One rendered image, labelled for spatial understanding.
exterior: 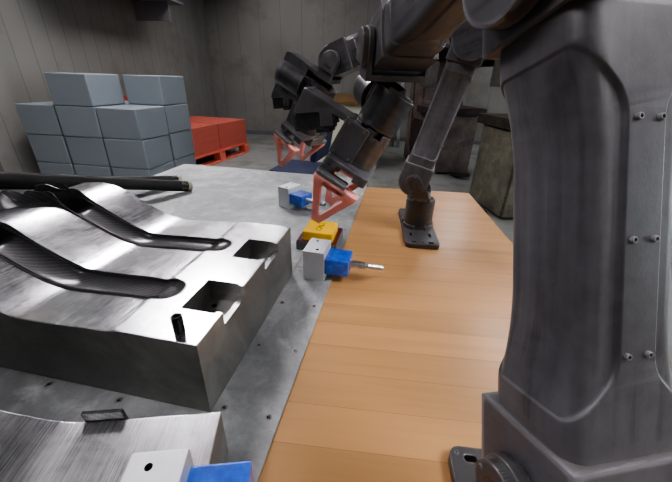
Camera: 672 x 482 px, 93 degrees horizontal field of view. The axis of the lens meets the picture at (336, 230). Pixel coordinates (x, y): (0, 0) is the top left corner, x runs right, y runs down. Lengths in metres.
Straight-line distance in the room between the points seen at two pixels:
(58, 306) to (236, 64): 7.01
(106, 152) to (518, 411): 3.32
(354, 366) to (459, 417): 0.12
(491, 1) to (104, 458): 0.37
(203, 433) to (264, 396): 0.10
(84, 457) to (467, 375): 0.36
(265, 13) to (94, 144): 4.62
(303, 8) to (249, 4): 1.00
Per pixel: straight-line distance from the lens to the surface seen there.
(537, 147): 0.19
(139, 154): 3.16
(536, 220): 0.19
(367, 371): 0.41
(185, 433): 0.32
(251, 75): 7.23
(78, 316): 0.42
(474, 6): 0.21
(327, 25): 6.94
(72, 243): 0.54
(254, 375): 0.41
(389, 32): 0.39
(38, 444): 0.35
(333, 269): 0.53
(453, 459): 0.36
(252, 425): 0.37
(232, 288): 0.40
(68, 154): 3.64
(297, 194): 0.82
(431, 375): 0.42
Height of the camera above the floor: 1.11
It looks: 25 degrees down
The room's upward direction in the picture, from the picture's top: 2 degrees clockwise
